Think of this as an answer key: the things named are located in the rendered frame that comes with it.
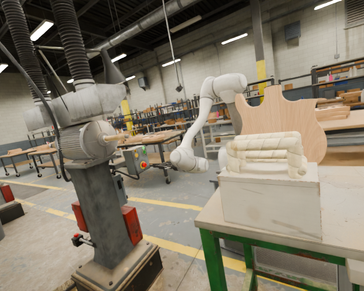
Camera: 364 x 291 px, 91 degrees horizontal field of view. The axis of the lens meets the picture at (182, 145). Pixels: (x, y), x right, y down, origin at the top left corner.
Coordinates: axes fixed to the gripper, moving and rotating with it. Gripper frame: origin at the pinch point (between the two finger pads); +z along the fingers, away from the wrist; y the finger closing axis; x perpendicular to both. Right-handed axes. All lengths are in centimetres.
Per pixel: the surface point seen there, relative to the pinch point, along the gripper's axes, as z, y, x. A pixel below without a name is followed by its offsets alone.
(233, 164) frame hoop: -72, -45, 17
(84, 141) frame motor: 17, -39, 30
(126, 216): 29, -16, -38
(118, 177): 34.4, -10.6, -6.3
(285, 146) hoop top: -86, -46, 22
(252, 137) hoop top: -77, -37, 24
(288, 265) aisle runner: -79, 35, -97
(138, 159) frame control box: 14.1, -2.9, 6.0
